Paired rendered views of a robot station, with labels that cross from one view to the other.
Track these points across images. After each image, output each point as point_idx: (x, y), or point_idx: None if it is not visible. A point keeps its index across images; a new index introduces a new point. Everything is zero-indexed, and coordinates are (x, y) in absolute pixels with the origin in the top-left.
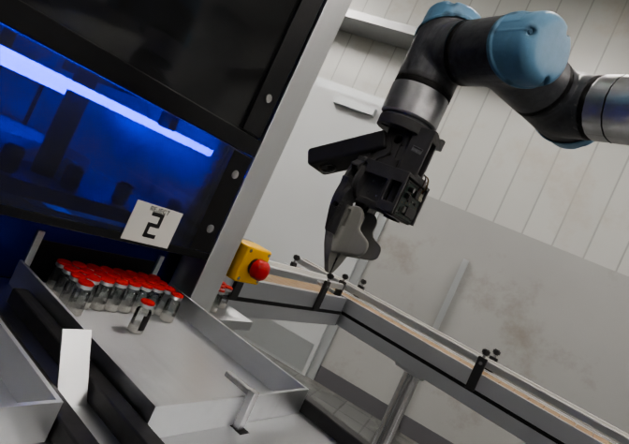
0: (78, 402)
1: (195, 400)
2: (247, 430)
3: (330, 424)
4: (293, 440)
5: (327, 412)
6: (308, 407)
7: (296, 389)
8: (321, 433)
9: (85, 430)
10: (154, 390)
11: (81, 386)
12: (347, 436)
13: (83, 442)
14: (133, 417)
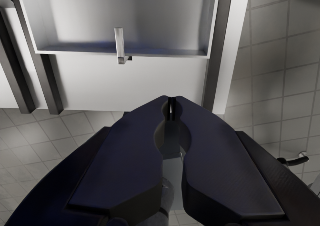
0: (13, 6)
1: (68, 52)
2: (132, 57)
3: (205, 83)
4: (163, 76)
5: (212, 76)
6: (208, 60)
7: (191, 55)
8: (200, 77)
9: (2, 49)
10: None
11: (7, 0)
12: (203, 97)
13: (0, 57)
14: (32, 45)
